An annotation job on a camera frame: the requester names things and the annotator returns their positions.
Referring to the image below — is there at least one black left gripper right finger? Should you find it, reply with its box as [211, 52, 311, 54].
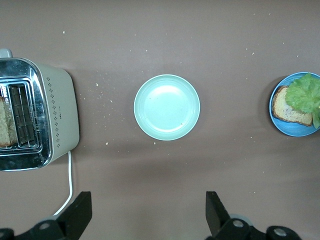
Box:
[205, 191, 304, 240]

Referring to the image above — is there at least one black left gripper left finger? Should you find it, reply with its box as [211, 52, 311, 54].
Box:
[0, 191, 93, 240]

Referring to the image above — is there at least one brown bread slice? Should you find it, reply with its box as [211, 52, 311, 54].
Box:
[0, 96, 18, 148]
[271, 85, 314, 128]

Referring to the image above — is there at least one green lettuce leaf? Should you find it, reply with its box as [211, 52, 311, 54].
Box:
[284, 72, 320, 130]

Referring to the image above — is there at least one blue round plate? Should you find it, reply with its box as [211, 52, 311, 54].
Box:
[268, 71, 320, 137]

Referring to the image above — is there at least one pale green round plate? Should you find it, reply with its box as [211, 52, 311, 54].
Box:
[133, 74, 201, 141]

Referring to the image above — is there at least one beige chrome toaster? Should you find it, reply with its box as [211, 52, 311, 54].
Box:
[0, 48, 81, 172]

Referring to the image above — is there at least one white toaster power cord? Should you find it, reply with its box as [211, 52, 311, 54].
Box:
[52, 150, 73, 216]

